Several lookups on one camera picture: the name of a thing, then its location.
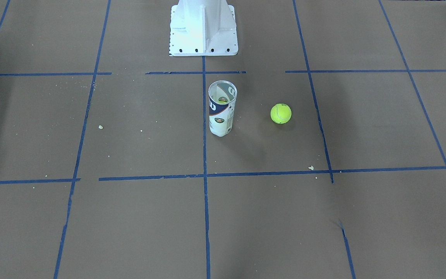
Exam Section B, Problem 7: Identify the yellow tennis ball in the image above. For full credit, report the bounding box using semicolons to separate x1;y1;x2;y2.
270;103;292;125

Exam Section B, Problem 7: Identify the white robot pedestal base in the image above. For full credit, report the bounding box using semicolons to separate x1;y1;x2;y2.
168;0;239;57

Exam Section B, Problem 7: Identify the clear tennis ball can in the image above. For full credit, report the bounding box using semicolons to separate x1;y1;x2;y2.
208;81;238;137

